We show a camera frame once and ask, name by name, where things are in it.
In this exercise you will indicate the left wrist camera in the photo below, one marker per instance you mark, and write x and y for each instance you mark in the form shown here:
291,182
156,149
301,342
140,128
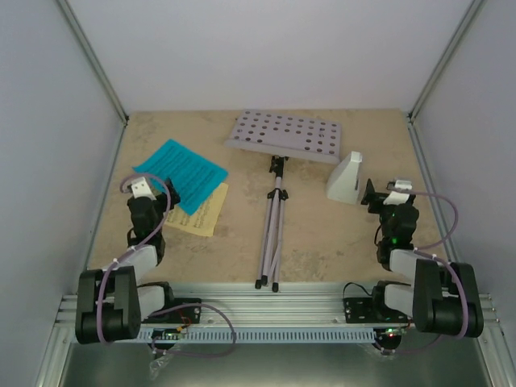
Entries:
140,188

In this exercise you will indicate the left circuit board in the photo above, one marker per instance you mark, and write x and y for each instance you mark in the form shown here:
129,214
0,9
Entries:
170,334

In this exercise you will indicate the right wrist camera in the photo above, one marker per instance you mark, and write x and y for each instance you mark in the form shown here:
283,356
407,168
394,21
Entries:
399,193

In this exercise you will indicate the circuit board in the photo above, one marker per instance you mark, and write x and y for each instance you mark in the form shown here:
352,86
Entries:
388,333
170,334

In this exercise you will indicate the black mounting plate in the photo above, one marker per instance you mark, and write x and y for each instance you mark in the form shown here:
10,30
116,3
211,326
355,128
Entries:
361,310
186,316

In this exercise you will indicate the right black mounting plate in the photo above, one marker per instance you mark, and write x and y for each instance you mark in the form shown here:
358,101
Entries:
361,310

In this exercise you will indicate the blue sheet music page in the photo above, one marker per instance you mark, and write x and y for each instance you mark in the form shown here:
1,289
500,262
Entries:
194,177

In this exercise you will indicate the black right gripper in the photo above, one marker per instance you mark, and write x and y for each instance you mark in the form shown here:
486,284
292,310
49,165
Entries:
377,197

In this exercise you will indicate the clear plastic bag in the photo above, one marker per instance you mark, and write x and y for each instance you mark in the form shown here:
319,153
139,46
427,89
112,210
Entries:
160,360

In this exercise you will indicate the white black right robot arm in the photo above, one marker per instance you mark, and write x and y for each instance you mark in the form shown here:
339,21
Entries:
439,297

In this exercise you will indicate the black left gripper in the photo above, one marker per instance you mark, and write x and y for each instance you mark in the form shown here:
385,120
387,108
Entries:
174,197

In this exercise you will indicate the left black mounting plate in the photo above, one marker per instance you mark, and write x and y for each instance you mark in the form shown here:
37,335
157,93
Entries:
186,316

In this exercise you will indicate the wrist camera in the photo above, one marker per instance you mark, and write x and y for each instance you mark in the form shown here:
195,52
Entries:
399,193
140,188

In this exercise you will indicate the white music stand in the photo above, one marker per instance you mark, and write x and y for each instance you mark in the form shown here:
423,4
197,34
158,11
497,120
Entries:
283,137

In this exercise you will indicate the right circuit board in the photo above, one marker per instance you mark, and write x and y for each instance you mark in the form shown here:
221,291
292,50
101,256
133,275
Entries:
388,333

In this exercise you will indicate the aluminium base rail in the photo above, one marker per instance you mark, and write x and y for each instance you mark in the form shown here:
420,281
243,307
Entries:
297,304

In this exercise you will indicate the yellow sheet music page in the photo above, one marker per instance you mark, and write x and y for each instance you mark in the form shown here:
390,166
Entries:
203,221

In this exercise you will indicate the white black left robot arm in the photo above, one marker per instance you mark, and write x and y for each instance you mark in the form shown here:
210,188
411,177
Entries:
111,301

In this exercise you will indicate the grey slotted cable duct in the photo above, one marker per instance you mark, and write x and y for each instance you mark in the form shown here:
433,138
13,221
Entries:
269,335

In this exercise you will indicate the white metronome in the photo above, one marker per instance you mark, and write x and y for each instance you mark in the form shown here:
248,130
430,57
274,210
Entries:
343,185

